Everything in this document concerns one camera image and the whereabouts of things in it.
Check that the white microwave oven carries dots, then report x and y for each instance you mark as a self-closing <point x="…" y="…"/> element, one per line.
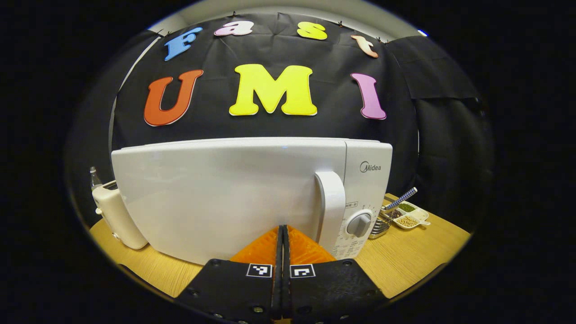
<point x="225" y="189"/>

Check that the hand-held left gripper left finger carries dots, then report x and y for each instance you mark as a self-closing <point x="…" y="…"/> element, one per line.
<point x="238" y="288"/>

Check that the black backdrop cloth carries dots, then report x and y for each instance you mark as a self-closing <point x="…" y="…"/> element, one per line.
<point x="279" y="126"/>

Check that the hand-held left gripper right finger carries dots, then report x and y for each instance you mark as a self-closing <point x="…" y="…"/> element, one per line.
<point x="333" y="288"/>

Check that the white divided dish of beans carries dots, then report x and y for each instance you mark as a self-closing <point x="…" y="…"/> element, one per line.
<point x="409" y="220"/>

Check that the white toaster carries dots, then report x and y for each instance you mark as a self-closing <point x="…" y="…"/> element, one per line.
<point x="117" y="216"/>

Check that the green drink bottle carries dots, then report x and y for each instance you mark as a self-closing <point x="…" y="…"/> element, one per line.
<point x="95" y="179"/>

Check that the metal utensil holder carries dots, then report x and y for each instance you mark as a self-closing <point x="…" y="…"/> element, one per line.
<point x="380" y="227"/>

